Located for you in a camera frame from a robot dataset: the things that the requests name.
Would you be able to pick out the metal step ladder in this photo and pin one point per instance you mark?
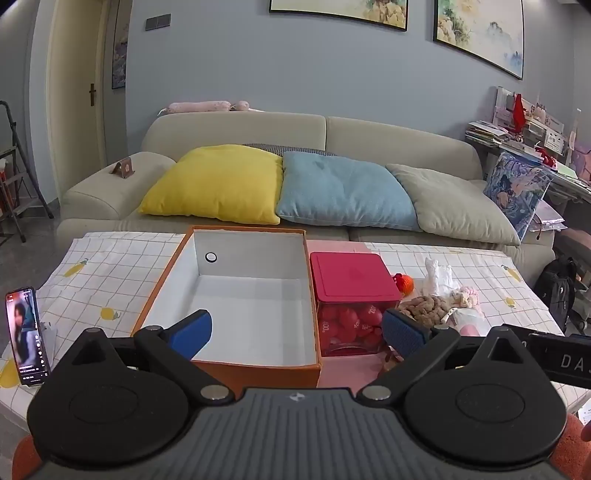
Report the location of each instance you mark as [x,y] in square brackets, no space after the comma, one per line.
[21,184]

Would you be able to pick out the brown phone stand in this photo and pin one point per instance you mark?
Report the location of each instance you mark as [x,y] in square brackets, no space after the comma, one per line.
[123,167]

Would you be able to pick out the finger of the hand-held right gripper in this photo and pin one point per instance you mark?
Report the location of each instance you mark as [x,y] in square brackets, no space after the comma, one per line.
[517,333]

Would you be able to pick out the pink cream knitted item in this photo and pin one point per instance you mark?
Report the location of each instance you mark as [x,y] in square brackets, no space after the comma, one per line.
[468,295]

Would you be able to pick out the orange cardboard box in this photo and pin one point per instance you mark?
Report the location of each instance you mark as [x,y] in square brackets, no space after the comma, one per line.
[249,300]

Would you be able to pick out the red lidded clear box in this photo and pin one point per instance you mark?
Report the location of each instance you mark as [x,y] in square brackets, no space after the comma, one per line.
[351,277]

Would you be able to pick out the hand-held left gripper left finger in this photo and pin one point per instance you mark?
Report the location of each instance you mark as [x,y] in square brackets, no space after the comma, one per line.
[191,332]

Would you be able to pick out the white pink knitted hat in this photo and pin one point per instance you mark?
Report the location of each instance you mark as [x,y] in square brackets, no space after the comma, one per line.
[468,321]

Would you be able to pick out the stack of books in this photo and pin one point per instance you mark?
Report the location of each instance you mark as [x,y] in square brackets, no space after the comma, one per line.
[485,134]

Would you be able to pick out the orange knitted toy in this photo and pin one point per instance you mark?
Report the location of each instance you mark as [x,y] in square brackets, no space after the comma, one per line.
[407,284]

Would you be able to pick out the blue pillow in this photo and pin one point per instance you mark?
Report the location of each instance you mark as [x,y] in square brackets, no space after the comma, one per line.
[341,189]

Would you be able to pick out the houndstooth cloth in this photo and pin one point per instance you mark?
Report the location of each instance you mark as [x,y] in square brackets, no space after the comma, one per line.
[295,148]

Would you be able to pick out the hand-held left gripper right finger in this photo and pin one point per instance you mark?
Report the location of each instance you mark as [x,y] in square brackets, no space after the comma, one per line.
[404,333]

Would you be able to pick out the black backpack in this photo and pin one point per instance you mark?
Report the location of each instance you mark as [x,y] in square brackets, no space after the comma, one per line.
[556,290]

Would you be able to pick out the cluttered desk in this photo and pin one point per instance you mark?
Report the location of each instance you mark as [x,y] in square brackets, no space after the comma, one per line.
[572,184]

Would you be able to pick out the beige sofa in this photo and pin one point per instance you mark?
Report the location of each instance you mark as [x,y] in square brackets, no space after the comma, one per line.
[369,138]

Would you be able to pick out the pink bolster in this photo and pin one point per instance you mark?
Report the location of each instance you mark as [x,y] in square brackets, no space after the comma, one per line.
[198,107]

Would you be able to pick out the red hanging ornament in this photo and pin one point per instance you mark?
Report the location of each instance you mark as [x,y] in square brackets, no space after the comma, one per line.
[518,110]

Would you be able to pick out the grey beige pillow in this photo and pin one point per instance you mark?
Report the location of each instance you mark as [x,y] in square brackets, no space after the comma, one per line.
[457,203]

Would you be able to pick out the cream door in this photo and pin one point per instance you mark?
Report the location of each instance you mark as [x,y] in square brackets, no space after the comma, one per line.
[76,92]

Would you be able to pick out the brown braided plush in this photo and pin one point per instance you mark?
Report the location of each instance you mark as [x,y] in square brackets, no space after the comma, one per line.
[425,308]

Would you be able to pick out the yellow pillow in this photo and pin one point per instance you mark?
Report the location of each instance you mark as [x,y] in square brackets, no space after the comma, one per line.
[217,184]

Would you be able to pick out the printed cartoon pillow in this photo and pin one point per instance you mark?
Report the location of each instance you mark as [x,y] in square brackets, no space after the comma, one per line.
[517,189]

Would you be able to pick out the wall poster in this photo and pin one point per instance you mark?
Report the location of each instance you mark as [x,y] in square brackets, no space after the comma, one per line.
[120,50]

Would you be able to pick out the framed landscape painting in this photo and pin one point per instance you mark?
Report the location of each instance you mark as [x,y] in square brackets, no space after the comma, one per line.
[480,32]
[341,11]

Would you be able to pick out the grey light switch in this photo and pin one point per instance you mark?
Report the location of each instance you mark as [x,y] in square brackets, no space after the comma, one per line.
[158,22]

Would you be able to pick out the smartphone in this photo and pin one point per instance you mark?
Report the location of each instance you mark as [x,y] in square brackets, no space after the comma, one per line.
[25,337]

